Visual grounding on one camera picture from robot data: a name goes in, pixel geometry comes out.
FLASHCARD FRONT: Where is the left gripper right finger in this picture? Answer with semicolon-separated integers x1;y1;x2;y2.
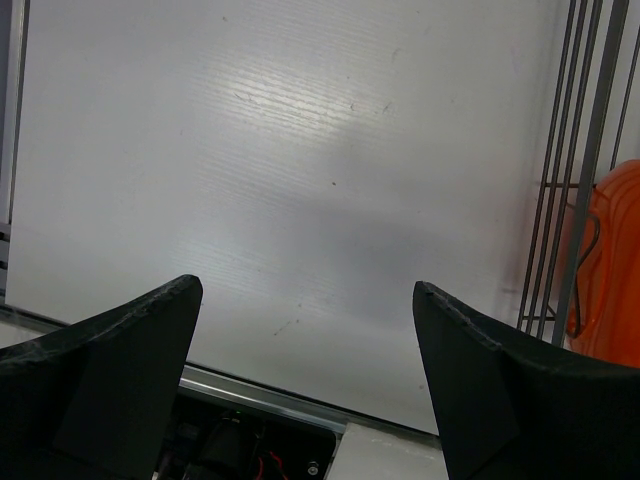
412;281;639;479

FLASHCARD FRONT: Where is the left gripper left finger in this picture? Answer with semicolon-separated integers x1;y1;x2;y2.
1;275;203;479

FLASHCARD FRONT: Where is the orange plate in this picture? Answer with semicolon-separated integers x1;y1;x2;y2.
566;159;639;367

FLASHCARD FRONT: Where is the silver foil covered panel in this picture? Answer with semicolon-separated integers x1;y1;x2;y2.
326;423;448;480

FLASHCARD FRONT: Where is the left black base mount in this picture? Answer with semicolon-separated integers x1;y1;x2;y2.
152;389;338;479

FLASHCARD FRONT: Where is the metal wire dish rack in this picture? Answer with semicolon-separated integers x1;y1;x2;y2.
516;1;639;347

